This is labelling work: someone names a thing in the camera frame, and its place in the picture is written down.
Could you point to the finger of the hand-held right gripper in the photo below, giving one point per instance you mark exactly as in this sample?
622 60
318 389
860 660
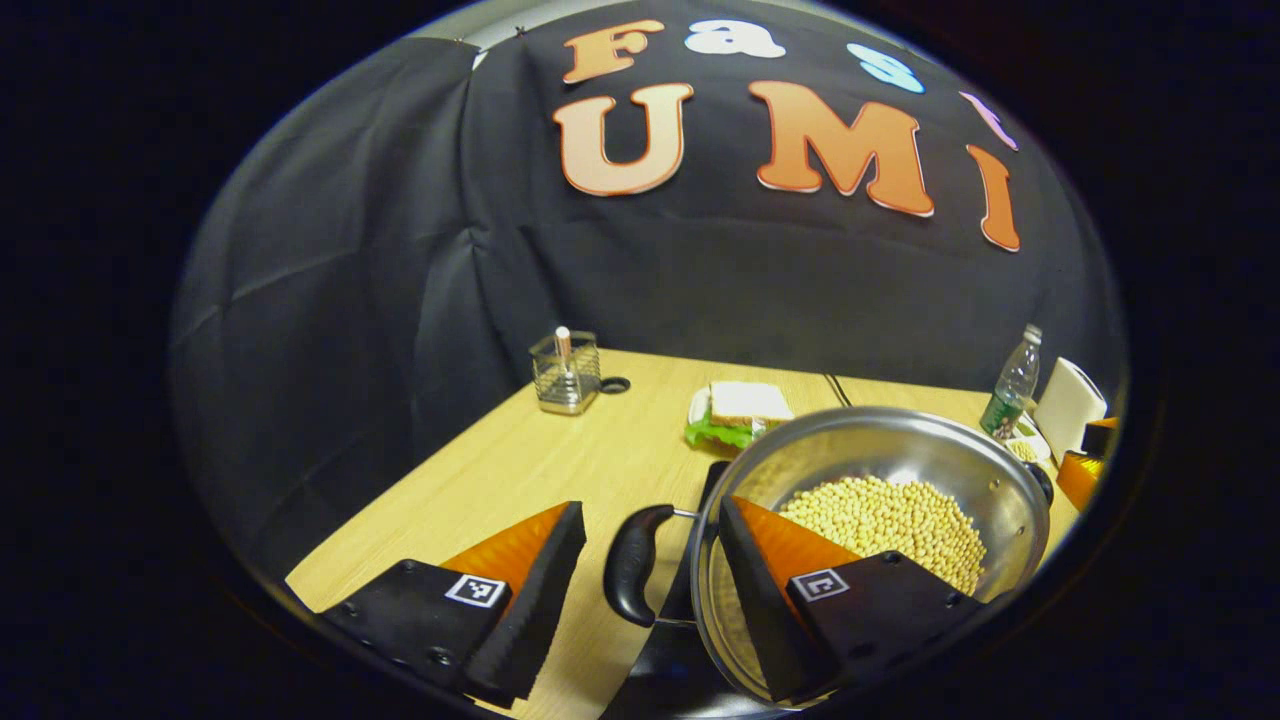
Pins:
1088 465

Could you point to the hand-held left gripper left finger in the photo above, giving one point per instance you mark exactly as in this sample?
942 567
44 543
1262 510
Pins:
530 610

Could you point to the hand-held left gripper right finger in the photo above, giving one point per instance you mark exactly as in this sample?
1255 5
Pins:
880 610

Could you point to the black induction cooktop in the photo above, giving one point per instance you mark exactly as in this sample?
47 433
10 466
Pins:
670 680

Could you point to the white divided dish with beans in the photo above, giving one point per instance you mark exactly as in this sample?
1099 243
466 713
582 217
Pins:
1030 448

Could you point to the white toaster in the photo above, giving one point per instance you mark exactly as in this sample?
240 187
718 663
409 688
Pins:
1068 405

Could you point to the pile of yellow soybeans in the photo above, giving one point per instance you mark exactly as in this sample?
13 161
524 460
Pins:
890 515

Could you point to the clear plastic water bottle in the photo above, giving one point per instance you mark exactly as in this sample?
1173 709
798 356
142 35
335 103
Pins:
1012 390

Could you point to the sandwich with lettuce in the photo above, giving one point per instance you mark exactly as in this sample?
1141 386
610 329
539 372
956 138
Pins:
745 405

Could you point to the black backdrop cloth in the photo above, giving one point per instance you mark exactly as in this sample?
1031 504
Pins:
350 250

